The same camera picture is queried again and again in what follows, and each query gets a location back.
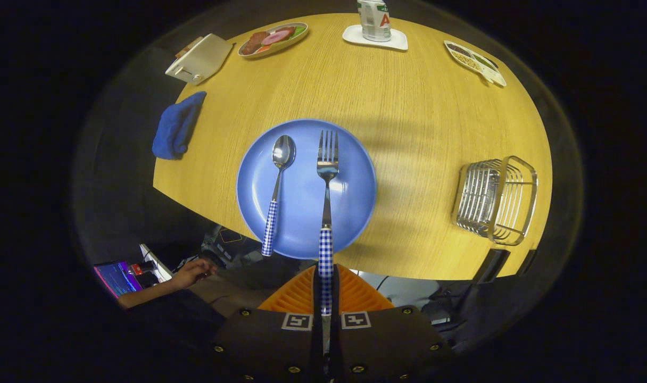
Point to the white square coaster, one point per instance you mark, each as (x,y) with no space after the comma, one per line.
(398,41)

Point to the white divided snack dish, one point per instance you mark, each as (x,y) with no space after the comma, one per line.
(472,61)

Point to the oval plate of food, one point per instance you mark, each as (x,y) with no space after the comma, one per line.
(273,38)

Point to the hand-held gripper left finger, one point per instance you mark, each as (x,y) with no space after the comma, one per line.
(270,346)

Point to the person's black top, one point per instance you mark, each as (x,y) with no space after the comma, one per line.
(169,322)

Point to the black table leg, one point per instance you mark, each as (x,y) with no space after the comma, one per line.
(491,265)
(527,261)

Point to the blue cloth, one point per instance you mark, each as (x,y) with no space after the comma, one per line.
(175,125)

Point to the white device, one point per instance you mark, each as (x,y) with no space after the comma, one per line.
(154,261)

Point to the white toaster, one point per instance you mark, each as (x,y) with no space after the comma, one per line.
(204,58)

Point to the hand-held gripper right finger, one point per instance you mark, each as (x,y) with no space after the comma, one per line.
(387,346)

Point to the toast slice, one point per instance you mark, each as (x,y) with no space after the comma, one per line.
(189,47)

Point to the clear drink bottle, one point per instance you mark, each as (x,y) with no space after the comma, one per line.
(374,21)

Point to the laptop screen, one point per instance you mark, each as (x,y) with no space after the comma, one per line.
(116,278)

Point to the blue plate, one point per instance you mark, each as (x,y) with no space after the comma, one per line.
(299,207)

